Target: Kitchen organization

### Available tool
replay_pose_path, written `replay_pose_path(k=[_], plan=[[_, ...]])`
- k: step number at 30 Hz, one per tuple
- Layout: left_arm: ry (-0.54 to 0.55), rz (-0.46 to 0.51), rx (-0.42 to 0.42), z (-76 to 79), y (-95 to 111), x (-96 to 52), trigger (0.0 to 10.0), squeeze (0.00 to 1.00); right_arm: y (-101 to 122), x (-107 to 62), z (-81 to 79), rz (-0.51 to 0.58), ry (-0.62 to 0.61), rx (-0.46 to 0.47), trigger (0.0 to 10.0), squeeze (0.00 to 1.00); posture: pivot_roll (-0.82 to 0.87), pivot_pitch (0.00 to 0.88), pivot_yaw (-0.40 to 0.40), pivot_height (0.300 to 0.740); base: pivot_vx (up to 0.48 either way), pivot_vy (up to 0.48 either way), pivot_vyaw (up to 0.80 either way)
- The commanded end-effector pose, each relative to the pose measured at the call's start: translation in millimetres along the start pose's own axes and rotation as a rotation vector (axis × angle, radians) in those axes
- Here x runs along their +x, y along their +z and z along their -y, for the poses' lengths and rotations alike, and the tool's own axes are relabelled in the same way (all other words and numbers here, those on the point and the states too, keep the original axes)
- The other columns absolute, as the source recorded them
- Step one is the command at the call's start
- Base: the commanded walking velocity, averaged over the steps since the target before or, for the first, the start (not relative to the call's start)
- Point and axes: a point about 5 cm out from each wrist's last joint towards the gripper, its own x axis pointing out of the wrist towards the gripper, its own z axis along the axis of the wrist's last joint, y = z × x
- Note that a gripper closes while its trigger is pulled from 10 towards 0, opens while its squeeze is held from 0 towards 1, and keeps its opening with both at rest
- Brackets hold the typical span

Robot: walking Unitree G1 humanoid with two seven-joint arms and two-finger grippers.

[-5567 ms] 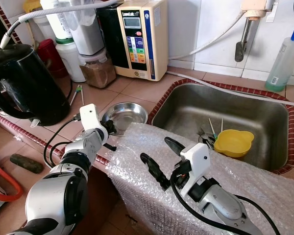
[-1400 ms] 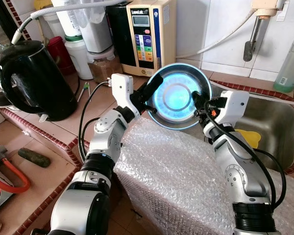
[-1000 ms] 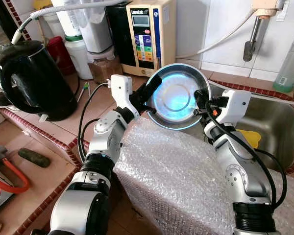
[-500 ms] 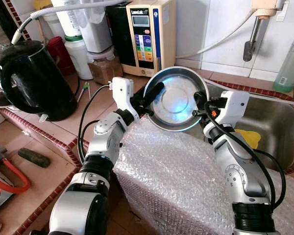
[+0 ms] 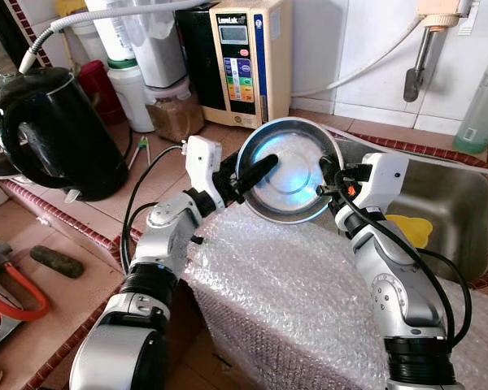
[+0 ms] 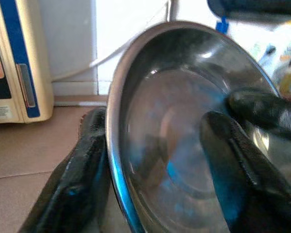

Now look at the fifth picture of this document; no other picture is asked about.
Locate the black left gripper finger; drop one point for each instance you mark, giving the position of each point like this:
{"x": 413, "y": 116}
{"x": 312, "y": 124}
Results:
{"x": 260, "y": 175}

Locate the stainless steel bowl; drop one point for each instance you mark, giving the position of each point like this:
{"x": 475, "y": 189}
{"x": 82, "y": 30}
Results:
{"x": 297, "y": 175}

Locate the yellow plastic bowl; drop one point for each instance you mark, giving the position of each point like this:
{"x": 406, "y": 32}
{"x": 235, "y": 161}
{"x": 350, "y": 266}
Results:
{"x": 415, "y": 230}

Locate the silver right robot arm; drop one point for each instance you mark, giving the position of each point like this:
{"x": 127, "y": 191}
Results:
{"x": 390, "y": 284}

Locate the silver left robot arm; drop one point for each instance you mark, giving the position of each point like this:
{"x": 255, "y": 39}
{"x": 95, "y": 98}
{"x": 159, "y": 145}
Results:
{"x": 167, "y": 231}

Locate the jar of brown powder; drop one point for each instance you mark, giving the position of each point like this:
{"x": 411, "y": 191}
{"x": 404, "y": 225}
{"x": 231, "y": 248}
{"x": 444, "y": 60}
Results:
{"x": 177, "y": 118}

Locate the green white clip tool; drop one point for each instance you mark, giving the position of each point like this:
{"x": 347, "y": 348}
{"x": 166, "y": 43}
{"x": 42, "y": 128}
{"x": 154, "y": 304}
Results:
{"x": 140, "y": 150}

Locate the beige water ionizer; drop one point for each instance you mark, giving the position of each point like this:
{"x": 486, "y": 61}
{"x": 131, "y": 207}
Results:
{"x": 252, "y": 65}

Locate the clear bubble wrap sheet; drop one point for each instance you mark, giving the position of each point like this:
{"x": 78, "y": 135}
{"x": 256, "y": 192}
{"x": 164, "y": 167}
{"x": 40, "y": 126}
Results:
{"x": 293, "y": 301}

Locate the clear bottle blue cap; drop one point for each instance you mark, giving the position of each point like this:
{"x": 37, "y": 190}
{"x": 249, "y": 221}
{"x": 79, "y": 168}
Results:
{"x": 481, "y": 110}

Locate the red container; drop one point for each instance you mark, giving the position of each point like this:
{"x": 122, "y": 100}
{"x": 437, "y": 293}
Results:
{"x": 98, "y": 89}

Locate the black electric kettle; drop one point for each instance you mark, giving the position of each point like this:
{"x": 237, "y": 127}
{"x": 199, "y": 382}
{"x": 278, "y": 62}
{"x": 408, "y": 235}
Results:
{"x": 57, "y": 138}

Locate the dark green oblong object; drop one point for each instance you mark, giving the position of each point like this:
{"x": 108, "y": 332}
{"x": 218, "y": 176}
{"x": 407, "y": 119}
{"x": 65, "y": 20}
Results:
{"x": 57, "y": 262}

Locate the white labelled cartridge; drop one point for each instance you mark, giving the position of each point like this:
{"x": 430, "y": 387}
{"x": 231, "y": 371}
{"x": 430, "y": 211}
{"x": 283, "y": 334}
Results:
{"x": 110, "y": 28}

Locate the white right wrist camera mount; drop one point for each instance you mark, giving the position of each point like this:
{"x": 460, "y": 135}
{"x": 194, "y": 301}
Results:
{"x": 382, "y": 175}

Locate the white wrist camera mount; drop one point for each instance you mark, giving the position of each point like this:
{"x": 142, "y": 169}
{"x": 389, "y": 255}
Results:
{"x": 382, "y": 175}
{"x": 203, "y": 158}

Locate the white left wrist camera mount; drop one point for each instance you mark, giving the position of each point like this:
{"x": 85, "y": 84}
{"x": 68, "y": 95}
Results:
{"x": 203, "y": 158}

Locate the beige wall tap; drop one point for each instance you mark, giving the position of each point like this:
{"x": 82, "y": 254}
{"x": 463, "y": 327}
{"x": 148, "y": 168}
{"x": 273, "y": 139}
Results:
{"x": 439, "y": 12}

